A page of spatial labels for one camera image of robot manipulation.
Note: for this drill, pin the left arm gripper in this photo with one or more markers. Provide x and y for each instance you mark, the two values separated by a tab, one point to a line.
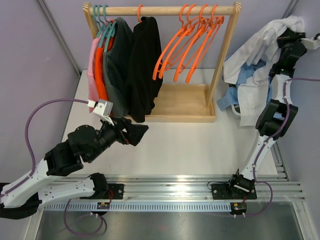
135	132

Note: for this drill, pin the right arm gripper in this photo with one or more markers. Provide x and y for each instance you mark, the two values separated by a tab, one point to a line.
289	35

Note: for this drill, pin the white shirt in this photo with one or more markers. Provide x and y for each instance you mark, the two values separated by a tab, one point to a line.
248	67

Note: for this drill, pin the black shirt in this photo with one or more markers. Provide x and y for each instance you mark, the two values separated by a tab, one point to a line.
141	88

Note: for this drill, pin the orange hanger of black shirt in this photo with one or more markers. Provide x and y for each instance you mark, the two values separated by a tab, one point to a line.
139	18

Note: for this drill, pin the orange hanger of white shirt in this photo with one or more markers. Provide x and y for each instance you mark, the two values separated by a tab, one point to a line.
170	55

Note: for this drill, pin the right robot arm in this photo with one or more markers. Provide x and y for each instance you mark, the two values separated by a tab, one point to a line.
272	123

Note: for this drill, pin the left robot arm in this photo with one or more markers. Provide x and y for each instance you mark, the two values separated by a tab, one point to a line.
83	145

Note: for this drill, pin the pink shirt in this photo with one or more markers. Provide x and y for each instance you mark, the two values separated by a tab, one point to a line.
91	75

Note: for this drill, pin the orange shirt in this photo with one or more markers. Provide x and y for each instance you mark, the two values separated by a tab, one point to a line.
99	78

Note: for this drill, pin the dark grey shirt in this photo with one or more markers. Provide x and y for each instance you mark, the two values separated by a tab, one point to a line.
115	65

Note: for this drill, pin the teal hanger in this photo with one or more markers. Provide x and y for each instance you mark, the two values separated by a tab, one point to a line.
106	27
108	32
97	18

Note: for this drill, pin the wooden clothes rack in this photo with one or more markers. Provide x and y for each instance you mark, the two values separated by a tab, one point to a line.
177	102

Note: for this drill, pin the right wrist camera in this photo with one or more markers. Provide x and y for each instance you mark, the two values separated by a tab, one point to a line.
311	43

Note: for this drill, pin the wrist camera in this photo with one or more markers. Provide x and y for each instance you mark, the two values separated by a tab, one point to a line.
311	43
102	109

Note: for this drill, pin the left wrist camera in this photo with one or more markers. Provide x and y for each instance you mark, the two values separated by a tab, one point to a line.
102	109

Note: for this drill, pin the white cable duct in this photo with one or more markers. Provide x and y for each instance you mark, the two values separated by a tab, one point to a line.
121	206

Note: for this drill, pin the aluminium rail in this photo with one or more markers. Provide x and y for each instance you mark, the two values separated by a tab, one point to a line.
191	189

